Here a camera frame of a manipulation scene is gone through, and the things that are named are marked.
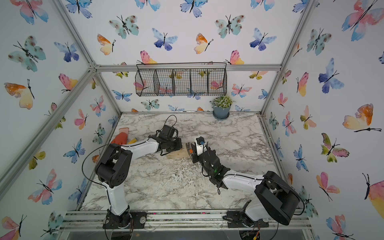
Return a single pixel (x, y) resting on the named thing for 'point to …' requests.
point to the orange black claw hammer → (191, 147)
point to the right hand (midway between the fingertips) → (194, 143)
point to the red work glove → (120, 139)
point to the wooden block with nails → (181, 153)
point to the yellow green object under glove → (133, 141)
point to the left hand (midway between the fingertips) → (184, 147)
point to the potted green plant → (222, 107)
